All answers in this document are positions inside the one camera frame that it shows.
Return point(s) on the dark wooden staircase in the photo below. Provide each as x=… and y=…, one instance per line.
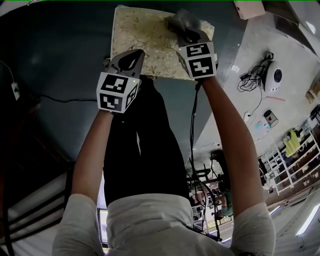
x=25, y=150

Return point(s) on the pink flat box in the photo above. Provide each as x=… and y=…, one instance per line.
x=250, y=8

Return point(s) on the person's left forearm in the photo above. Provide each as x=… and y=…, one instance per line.
x=92, y=150

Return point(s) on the black mesh waste bin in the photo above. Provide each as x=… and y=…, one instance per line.
x=272, y=118

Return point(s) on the small white power strip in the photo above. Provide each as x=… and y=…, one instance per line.
x=15, y=90

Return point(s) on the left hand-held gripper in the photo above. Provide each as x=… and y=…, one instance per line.
x=115, y=85

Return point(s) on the grey wiping cloth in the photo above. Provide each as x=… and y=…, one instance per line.
x=182, y=18

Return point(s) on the grey wooden shelf desk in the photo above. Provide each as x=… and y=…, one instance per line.
x=295, y=15

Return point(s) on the yellow-green cloth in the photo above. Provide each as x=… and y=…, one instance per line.
x=292, y=143

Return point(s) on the person's right forearm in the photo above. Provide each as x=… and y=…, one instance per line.
x=232, y=140

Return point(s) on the red floor tape strip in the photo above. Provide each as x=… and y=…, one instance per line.
x=275, y=98

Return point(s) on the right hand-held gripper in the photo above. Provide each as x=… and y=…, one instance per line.
x=200, y=67

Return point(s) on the cream upholstered footstool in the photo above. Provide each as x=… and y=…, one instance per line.
x=145, y=32

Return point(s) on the white open shelving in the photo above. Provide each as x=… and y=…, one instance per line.
x=295, y=170

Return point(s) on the white round device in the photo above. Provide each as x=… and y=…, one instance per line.
x=272, y=75

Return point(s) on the person's black trousers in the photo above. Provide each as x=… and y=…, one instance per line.
x=155, y=150

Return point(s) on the person's grey shirt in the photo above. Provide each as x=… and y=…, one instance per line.
x=150, y=225

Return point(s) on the teal plastic scrap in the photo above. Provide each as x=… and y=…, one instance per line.
x=260, y=125

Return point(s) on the long white power strip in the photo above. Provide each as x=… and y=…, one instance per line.
x=247, y=116

